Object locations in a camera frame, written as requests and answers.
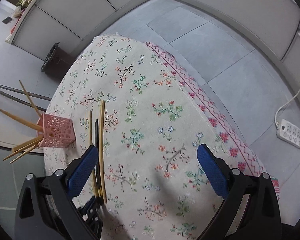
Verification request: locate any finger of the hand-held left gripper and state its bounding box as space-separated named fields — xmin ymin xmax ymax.
xmin=77 ymin=195 xmax=103 ymax=239

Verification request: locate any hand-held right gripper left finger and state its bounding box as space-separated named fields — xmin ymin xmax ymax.
xmin=14 ymin=145 xmax=99 ymax=240

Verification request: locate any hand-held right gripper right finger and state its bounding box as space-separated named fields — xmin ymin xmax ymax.
xmin=197 ymin=143 xmax=283 ymax=240

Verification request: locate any dark chopstick with gold tip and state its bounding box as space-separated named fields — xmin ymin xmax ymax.
xmin=94 ymin=119 xmax=100 ymax=197
xmin=96 ymin=121 xmax=102 ymax=198

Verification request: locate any pink perforated plastic basket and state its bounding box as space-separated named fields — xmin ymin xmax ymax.
xmin=36 ymin=113 xmax=76 ymax=149

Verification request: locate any floral tablecloth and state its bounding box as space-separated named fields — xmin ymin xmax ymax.
xmin=43 ymin=33 xmax=281 ymax=240

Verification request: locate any white power strip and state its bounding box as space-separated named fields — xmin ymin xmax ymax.
xmin=276 ymin=119 xmax=300 ymax=150

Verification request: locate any brown trash bin black liner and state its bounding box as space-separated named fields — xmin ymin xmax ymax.
xmin=41 ymin=42 xmax=77 ymax=77

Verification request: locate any dark broom handle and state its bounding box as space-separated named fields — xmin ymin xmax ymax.
xmin=0 ymin=87 xmax=47 ymax=112

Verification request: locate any grey mop handle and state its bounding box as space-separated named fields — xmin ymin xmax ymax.
xmin=0 ymin=80 xmax=52 ymax=101

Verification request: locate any white power cable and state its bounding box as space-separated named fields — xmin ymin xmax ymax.
xmin=275 ymin=72 xmax=300 ymax=128

